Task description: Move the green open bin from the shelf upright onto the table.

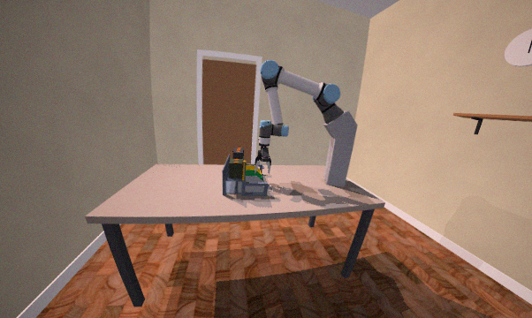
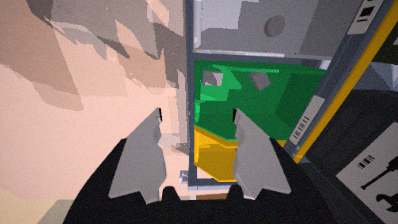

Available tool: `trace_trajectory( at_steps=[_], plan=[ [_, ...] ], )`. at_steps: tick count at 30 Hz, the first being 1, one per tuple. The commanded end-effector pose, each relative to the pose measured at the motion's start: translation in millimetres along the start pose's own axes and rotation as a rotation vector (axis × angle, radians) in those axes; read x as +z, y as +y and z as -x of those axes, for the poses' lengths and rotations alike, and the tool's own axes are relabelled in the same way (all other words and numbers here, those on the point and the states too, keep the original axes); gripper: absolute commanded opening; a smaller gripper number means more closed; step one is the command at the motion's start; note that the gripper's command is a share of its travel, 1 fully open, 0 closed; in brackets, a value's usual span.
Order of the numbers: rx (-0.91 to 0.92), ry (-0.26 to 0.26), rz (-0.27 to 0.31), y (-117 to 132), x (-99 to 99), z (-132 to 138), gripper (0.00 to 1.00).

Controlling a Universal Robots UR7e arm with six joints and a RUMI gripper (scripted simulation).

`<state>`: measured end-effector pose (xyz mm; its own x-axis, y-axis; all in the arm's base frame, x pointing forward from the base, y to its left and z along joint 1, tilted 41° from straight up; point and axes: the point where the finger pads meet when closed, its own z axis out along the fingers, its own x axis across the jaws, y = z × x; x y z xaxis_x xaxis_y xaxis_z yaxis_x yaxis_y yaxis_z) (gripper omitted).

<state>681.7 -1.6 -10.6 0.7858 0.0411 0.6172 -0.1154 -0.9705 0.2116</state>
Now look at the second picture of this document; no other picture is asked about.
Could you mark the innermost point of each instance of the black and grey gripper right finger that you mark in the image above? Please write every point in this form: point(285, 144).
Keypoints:
point(267, 173)

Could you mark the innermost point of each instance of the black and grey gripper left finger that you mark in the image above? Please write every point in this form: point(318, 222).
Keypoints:
point(128, 178)

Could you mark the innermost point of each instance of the grey metal block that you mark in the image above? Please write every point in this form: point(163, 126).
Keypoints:
point(213, 78)
point(260, 80)

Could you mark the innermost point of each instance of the yellow flat bar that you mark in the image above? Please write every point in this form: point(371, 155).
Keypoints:
point(374, 45)

